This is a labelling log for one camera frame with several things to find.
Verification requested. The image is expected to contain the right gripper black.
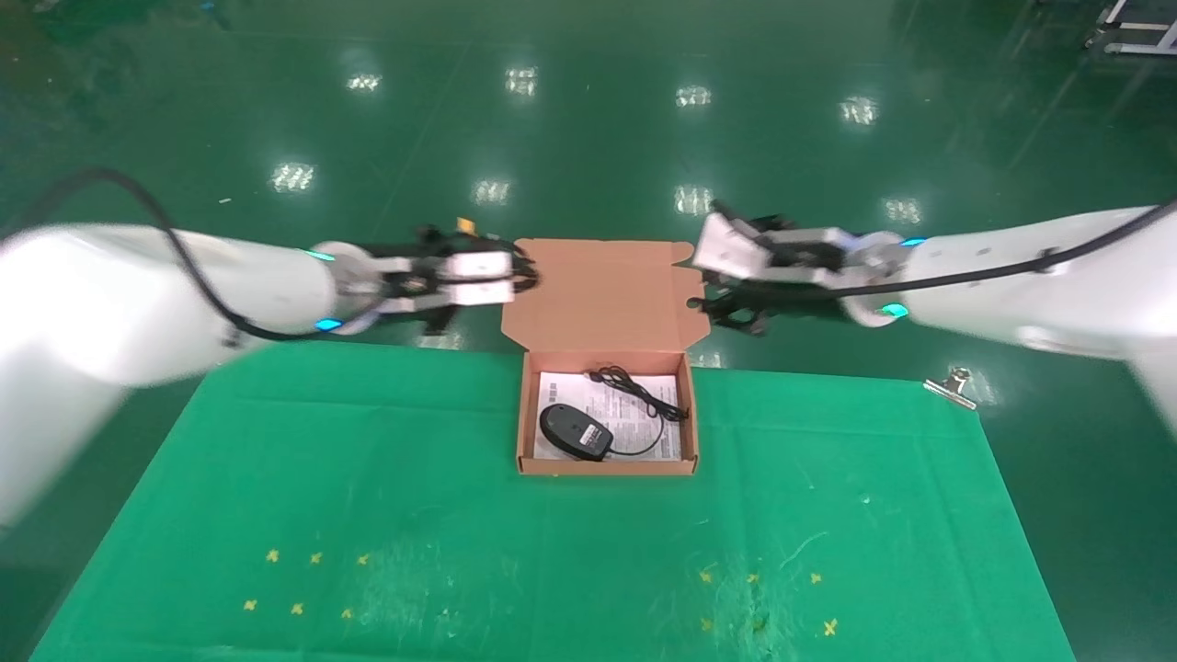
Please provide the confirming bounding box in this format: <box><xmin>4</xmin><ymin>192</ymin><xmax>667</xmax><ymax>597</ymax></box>
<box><xmin>702</xmin><ymin>200</ymin><xmax>853</xmax><ymax>338</ymax></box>

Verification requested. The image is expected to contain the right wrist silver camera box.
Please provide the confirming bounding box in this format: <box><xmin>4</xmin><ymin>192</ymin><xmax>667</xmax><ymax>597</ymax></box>
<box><xmin>693</xmin><ymin>212</ymin><xmax>766</xmax><ymax>282</ymax></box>

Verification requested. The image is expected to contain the green table cloth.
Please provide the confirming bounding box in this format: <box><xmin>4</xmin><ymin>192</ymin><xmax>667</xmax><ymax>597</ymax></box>
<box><xmin>28</xmin><ymin>337</ymin><xmax>1079</xmax><ymax>662</ymax></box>

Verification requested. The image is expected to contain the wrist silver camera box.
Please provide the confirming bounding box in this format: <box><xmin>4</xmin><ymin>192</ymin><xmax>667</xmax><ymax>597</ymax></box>
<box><xmin>693</xmin><ymin>212</ymin><xmax>766</xmax><ymax>282</ymax></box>
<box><xmin>440</xmin><ymin>249</ymin><xmax>517</xmax><ymax>307</ymax></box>

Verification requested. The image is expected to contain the white printed instruction sheet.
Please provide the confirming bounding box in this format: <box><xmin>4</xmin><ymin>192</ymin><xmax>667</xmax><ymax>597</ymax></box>
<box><xmin>533</xmin><ymin>371</ymin><xmax>683</xmax><ymax>462</ymax></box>

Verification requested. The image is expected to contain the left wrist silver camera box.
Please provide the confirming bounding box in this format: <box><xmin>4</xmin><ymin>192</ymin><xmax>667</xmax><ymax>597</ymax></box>
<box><xmin>440</xmin><ymin>249</ymin><xmax>517</xmax><ymax>307</ymax></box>

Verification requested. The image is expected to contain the white metal rack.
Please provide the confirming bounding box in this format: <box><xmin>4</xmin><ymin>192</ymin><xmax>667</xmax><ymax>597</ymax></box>
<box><xmin>1083</xmin><ymin>0</ymin><xmax>1177</xmax><ymax>58</ymax></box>

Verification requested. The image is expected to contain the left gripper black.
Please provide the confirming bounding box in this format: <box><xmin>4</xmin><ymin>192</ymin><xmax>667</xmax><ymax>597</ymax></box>
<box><xmin>363</xmin><ymin>230</ymin><xmax>542</xmax><ymax>336</ymax></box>

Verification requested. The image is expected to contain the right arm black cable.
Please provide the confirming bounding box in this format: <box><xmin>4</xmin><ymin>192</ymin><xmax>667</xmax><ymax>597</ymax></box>
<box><xmin>828</xmin><ymin>196</ymin><xmax>1177</xmax><ymax>301</ymax></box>

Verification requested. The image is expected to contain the black wired computer mouse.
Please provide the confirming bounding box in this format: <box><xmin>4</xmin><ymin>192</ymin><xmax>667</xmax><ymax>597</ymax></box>
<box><xmin>539</xmin><ymin>402</ymin><xmax>668</xmax><ymax>462</ymax></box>

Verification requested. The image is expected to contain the open brown cardboard box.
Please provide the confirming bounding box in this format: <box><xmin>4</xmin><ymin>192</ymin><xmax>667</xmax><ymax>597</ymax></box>
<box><xmin>499</xmin><ymin>239</ymin><xmax>708</xmax><ymax>476</ymax></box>

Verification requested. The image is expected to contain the silver binder clip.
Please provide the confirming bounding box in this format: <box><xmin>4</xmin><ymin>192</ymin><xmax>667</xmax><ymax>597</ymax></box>
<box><xmin>922</xmin><ymin>367</ymin><xmax>978</xmax><ymax>411</ymax></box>

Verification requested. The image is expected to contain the black data cable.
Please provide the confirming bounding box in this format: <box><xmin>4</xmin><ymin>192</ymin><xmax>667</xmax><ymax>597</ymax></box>
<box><xmin>587</xmin><ymin>365</ymin><xmax>691</xmax><ymax>423</ymax></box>

